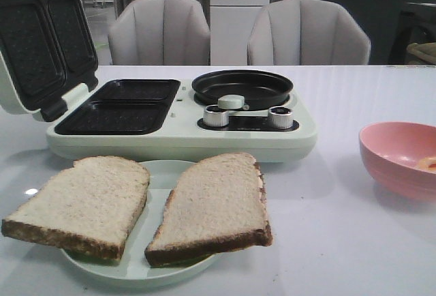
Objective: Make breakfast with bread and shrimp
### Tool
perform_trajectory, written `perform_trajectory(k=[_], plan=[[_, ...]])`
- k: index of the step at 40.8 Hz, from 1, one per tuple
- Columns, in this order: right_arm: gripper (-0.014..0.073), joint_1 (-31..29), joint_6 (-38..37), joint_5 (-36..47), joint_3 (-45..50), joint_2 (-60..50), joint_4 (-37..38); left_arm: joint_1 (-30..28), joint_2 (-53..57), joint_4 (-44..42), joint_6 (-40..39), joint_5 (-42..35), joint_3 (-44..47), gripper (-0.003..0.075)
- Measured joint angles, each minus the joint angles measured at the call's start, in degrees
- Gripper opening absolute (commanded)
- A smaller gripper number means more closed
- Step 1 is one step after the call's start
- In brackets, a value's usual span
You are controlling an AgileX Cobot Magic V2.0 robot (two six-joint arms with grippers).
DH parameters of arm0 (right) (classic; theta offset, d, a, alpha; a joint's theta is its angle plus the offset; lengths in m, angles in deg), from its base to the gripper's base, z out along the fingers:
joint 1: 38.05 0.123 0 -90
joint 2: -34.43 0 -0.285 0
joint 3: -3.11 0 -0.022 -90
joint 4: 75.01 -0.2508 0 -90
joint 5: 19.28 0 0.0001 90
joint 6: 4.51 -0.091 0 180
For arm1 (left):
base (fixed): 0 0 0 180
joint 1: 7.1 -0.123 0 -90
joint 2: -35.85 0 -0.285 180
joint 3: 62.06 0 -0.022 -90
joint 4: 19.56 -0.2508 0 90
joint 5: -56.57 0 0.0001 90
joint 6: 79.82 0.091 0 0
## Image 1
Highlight white refrigerator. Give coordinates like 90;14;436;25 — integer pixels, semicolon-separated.
210;0;270;65

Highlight black round frying pan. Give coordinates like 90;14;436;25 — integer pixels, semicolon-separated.
191;70;294;111

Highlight right grey upholstered chair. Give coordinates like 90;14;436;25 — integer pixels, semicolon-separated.
247;0;371;65

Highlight silver control knob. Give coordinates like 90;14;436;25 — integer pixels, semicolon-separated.
267;106;294;130
202;104;230;128

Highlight left grey upholstered chair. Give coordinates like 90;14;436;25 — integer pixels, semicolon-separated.
108;0;211;65

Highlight white bread slice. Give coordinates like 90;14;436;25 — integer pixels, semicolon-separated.
144;152;273;267
1;156;150;261

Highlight orange cooked shrimp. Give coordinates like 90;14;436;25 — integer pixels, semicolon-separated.
416;156;436;173

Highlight grey upholstered chair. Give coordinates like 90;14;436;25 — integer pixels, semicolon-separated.
108;0;211;65
247;0;371;65

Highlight pink plastic bowl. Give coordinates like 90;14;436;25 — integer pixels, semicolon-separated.
359;121;435;202

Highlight mint green hinged lid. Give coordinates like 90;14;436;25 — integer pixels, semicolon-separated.
1;0;98;122

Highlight left silver control knob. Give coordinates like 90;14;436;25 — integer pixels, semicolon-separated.
202;104;230;128

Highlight mint green breakfast maker base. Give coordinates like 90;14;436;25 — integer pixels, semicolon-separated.
46;79;317;162

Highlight right silver control knob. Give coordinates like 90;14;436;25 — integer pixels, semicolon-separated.
267;106;294;130

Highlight mint green round plate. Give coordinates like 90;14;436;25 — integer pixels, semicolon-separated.
62;160;219;288

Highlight mint green pan handle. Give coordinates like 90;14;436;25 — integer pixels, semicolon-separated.
217;94;249;110

